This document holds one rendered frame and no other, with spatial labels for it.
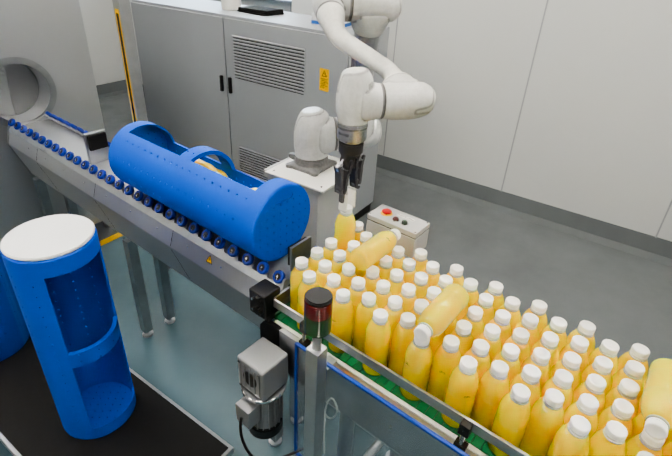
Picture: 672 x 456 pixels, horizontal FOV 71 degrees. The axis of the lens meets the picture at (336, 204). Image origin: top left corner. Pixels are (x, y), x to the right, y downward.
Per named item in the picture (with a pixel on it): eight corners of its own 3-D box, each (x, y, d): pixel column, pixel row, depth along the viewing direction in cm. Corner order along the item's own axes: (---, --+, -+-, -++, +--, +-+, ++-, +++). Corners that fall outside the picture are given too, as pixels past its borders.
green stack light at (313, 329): (315, 315, 113) (316, 299, 110) (336, 327, 109) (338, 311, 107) (297, 329, 108) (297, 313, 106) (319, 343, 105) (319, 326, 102)
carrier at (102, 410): (49, 441, 188) (123, 440, 190) (-21, 262, 146) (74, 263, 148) (80, 382, 213) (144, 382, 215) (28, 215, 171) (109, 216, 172)
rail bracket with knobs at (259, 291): (269, 299, 156) (269, 274, 151) (285, 309, 152) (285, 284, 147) (247, 315, 149) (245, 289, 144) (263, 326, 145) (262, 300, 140)
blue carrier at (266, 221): (170, 172, 224) (164, 114, 211) (309, 242, 178) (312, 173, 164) (113, 191, 204) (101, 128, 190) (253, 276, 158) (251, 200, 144)
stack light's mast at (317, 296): (315, 334, 115) (317, 282, 108) (335, 346, 112) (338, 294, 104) (297, 348, 111) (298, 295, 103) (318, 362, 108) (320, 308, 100)
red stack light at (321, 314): (316, 298, 110) (316, 285, 108) (338, 311, 107) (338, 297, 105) (297, 313, 106) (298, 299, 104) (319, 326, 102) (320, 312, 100)
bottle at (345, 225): (352, 250, 166) (355, 205, 157) (354, 263, 160) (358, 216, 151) (332, 251, 165) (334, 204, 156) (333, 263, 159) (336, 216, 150)
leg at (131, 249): (149, 329, 264) (131, 234, 234) (155, 334, 261) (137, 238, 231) (140, 334, 260) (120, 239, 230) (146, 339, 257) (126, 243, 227)
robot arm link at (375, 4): (329, 135, 229) (374, 134, 232) (334, 158, 218) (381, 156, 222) (343, -27, 171) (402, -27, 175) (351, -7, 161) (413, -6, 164)
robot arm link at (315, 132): (292, 148, 226) (291, 103, 216) (330, 146, 229) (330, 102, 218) (295, 162, 212) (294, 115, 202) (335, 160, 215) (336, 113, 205)
